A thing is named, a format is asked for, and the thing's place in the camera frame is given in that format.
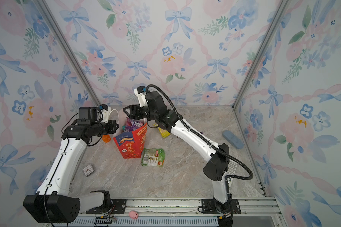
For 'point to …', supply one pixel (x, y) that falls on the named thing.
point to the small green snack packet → (153, 157)
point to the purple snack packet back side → (132, 125)
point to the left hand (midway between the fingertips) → (118, 124)
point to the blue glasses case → (233, 138)
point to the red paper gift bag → (130, 144)
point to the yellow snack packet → (164, 132)
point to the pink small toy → (133, 214)
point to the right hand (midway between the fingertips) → (129, 107)
